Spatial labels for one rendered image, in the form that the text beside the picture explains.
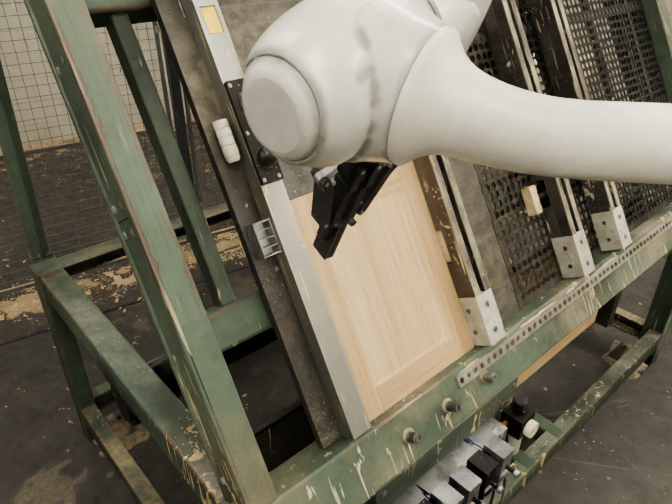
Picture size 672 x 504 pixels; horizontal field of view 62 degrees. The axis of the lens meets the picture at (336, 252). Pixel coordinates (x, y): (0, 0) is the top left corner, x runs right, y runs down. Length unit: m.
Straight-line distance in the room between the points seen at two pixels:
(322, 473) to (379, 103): 0.86
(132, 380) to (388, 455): 0.68
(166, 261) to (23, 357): 2.17
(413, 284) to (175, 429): 0.64
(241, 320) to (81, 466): 1.48
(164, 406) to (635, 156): 1.22
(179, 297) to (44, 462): 1.66
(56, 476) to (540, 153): 2.28
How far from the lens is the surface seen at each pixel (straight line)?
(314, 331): 1.10
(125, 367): 1.58
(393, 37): 0.38
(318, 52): 0.36
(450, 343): 1.37
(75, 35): 1.02
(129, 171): 0.97
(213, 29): 1.13
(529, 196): 1.65
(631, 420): 2.72
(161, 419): 1.42
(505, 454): 1.38
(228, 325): 1.09
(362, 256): 1.20
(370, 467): 1.20
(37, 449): 2.61
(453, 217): 1.33
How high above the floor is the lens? 1.79
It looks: 31 degrees down
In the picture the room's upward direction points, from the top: straight up
